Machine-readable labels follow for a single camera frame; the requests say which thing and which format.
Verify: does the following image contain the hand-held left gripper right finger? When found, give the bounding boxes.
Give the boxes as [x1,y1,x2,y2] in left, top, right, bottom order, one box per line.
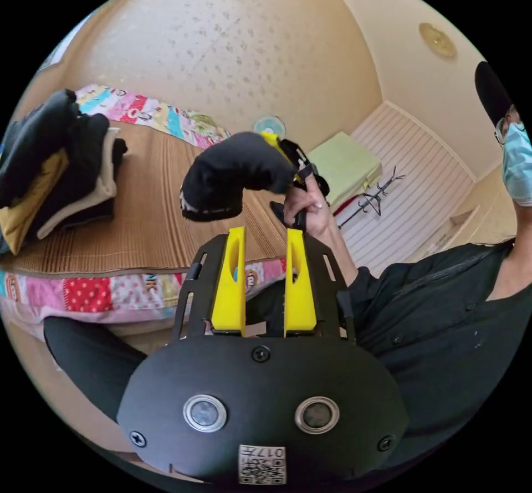
[284,228,318,337]

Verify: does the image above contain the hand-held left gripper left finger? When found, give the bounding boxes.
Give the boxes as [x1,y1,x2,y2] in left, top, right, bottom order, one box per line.
[211,227,247,334]

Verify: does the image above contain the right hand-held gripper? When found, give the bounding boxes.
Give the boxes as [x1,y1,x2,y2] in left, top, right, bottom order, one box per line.
[260,130,331,230]

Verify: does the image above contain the black long sleeve shirt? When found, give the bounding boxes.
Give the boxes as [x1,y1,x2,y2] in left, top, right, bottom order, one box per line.
[180,131,296,223]

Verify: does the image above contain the person's right forearm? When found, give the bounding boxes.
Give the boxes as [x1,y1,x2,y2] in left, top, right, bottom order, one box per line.
[320,222,361,284]

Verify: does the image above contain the person's right hand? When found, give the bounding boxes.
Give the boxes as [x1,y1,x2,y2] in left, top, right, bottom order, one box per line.
[283,176,336,239]

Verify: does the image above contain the small round fan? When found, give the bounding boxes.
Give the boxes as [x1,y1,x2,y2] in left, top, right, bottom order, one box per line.
[253,115,287,137]

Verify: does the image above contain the light green cupboard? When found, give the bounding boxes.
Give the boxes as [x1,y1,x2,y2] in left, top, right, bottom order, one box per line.
[306,131,383,208]

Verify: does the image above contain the black coat rack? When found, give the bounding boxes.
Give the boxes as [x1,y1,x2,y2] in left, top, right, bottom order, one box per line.
[336,165,406,229]

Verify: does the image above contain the bed with woven mat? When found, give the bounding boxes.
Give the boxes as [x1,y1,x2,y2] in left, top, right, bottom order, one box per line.
[0,83,294,338]

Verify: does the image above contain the person's body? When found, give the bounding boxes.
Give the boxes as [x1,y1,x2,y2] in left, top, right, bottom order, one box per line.
[43,60,532,474]

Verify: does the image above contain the round ceiling lamp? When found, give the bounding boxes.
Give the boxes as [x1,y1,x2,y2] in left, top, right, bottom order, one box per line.
[418,22,458,59]

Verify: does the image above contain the pile of clothes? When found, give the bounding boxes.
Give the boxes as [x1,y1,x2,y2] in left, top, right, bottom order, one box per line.
[0,89,129,256]

